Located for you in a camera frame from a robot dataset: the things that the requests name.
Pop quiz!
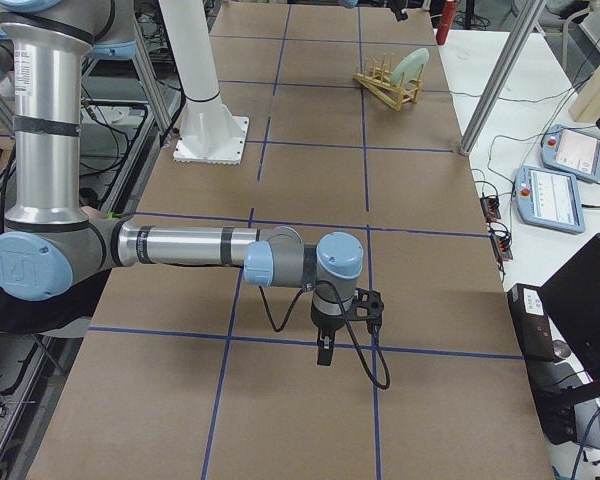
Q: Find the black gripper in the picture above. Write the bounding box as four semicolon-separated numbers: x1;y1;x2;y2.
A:
310;307;345;366

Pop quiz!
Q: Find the pale green plate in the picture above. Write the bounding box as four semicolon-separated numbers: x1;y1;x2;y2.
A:
389;48;429;87

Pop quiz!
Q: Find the black box device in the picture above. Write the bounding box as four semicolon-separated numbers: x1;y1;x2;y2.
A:
507;283;560;363

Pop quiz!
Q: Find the black monitor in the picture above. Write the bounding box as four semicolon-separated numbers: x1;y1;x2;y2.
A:
539;233;600;409

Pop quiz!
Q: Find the near teach pendant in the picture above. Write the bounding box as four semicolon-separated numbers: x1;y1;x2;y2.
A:
514;165;586;234

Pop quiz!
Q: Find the teach pendant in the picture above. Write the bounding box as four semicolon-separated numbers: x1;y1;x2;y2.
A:
541;124;600;183
514;165;586;234

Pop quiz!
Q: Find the wooden dish rack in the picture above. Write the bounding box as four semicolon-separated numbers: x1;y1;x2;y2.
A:
353;52;427;111

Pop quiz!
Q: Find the far teach pendant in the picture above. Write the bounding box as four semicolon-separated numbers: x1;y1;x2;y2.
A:
541;124;600;183

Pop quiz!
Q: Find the red cylinder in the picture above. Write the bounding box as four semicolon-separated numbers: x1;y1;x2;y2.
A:
436;0;458;46

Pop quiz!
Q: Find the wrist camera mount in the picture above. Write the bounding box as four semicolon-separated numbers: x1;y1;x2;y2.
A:
347;288;384;336

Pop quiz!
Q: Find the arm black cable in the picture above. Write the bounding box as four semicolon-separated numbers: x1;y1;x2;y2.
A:
257;280;392;390

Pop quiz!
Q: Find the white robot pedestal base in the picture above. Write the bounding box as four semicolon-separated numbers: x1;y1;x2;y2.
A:
159;0;249;165

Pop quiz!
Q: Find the aluminium frame post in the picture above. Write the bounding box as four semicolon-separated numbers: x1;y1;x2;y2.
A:
459;0;546;156

